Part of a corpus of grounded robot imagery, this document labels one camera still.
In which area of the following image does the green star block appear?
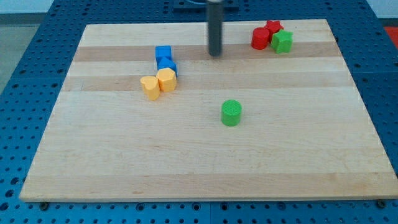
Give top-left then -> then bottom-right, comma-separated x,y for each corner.
271,29 -> 293,54

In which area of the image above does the yellow heart block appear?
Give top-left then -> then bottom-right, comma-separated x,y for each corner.
140,76 -> 160,101

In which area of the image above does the yellow hexagon block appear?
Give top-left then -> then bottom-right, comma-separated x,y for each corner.
156,68 -> 177,92

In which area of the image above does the wooden board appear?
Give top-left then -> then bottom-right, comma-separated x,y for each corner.
20,19 -> 397,202

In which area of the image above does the green cylinder block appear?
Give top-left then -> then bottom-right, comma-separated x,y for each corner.
221,100 -> 242,126

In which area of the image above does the blue cube block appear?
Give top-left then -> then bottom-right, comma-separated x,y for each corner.
155,45 -> 172,64

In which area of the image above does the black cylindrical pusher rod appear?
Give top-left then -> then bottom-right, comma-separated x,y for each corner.
206,0 -> 223,57

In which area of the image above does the blue pentagon block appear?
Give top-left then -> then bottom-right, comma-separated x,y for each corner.
157,57 -> 178,76

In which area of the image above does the red cylinder block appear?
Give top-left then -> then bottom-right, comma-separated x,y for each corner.
251,27 -> 269,50

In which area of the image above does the red star block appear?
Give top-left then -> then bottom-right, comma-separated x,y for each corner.
264,20 -> 284,43

